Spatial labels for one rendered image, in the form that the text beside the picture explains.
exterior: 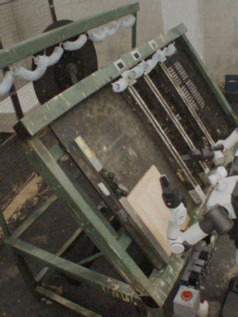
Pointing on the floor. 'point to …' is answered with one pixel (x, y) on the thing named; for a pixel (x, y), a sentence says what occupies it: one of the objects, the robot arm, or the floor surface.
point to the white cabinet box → (181, 14)
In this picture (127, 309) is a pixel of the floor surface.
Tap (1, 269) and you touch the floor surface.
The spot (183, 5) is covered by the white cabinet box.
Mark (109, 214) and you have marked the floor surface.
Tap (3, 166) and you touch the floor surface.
